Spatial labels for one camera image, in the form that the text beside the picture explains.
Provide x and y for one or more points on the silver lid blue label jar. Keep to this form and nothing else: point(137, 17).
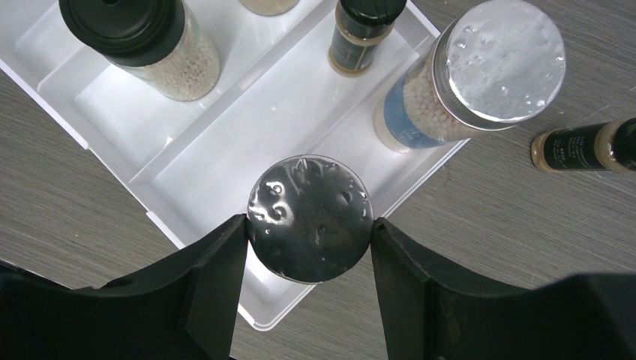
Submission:
point(310, 219)

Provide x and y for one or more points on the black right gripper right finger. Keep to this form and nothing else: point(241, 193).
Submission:
point(433, 308)

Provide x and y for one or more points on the small taped black cap bottle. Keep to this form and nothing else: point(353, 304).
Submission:
point(597, 147)

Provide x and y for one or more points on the taped black lid spice jar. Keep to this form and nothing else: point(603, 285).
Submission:
point(269, 8)

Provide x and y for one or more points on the white divided organizer tray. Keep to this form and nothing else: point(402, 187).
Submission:
point(192, 165)

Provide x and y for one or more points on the black lid handled spice jar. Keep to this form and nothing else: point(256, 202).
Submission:
point(158, 42)

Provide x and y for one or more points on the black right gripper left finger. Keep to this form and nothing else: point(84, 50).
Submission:
point(181, 307)

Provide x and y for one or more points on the silver lid peppercorn jar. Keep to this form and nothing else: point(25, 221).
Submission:
point(500, 64)

